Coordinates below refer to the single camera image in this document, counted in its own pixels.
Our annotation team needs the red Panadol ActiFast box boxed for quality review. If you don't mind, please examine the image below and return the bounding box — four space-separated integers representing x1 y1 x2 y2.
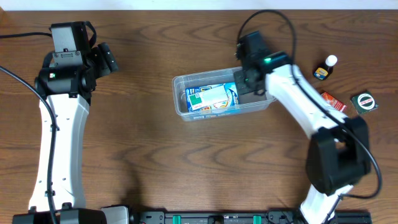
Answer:
321 91 346 112

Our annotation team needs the dark green square packet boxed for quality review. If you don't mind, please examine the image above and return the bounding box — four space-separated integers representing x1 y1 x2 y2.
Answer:
350 91 379 114

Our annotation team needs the clear plastic container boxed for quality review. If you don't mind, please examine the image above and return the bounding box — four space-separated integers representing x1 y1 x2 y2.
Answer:
172 67 276 121

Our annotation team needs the blue medicine box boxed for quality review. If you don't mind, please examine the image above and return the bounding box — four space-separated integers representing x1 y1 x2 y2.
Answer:
185 82 239 113

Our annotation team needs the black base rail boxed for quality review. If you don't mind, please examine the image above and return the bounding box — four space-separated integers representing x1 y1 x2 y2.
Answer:
133 210 373 224

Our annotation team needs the dark bottle white cap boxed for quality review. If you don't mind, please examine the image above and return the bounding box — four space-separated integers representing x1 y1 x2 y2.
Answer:
313 55 338 80

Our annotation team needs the white green medicine box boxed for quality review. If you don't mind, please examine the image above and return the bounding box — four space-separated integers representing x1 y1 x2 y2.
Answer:
187 85 228 111

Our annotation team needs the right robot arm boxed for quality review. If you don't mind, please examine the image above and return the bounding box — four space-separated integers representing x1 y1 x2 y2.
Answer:
235 50 372 223

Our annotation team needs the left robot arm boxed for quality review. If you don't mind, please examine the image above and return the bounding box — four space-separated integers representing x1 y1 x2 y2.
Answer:
12 43 130 223

